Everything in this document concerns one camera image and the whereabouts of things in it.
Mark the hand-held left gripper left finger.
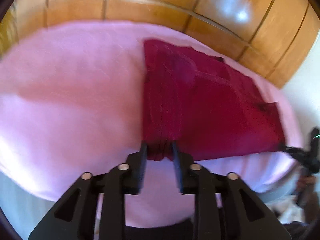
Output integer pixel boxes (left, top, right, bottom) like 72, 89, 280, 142
29, 142, 148, 240

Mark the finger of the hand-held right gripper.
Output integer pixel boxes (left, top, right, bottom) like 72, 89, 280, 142
281, 144, 320, 174

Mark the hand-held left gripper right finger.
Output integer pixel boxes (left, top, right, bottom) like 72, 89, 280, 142
172, 142, 292, 240

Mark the dark red garment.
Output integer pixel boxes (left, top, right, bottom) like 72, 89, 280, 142
141, 38, 287, 162

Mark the person's right hand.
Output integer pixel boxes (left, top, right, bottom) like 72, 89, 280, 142
297, 174, 317, 207

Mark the pink bed sheet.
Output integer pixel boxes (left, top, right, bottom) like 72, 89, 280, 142
0, 20, 304, 228

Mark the white mattress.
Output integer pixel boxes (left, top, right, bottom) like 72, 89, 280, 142
0, 165, 300, 240

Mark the wooden wardrobe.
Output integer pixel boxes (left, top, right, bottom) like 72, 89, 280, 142
0, 0, 318, 89

